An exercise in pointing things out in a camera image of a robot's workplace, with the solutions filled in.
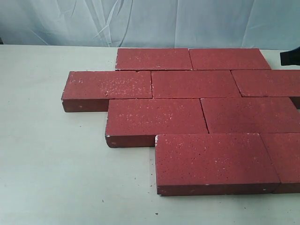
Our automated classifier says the front large red brick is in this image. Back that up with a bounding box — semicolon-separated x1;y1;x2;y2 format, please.
155;133;280;196

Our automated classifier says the bottom left back brick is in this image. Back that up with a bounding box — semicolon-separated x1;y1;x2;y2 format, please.
115;48;193;70

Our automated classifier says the third row red brick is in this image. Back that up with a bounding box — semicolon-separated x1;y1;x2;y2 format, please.
201;97;300;134

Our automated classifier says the right second row brick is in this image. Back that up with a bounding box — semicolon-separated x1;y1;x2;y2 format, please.
232;70;300;97

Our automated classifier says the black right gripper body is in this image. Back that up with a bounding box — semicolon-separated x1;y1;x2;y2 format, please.
280;47;300;66

